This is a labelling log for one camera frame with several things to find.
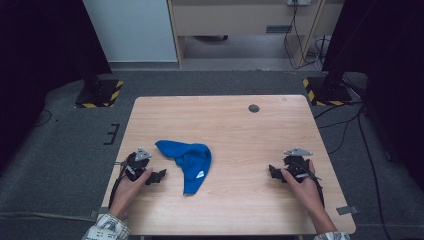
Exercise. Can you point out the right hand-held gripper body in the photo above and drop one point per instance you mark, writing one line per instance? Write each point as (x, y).
(296, 165)

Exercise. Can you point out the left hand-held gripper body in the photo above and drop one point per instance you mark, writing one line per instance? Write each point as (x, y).
(136, 165)

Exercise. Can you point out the blue towel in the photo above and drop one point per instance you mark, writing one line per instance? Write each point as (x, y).
(191, 163)

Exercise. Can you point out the person's left hand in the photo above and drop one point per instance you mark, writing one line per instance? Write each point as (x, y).
(128, 191)

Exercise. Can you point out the person's right hand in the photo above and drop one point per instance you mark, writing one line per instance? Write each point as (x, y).
(305, 191)

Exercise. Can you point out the grey tape piece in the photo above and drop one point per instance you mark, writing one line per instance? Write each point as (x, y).
(346, 210)
(96, 213)

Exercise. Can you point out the black yellow-striped stand base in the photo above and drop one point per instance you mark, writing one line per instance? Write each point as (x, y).
(328, 93)
(100, 95)

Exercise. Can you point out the white cabinet panel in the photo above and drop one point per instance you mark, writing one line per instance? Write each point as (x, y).
(133, 30)

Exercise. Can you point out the black curtain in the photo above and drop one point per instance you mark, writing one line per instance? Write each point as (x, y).
(383, 50)
(40, 50)

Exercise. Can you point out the dark round base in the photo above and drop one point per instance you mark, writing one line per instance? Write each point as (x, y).
(210, 38)

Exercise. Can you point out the light wooden desk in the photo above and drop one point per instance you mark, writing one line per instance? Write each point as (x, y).
(233, 18)

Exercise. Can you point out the white power strip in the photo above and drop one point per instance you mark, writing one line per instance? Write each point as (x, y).
(299, 2)

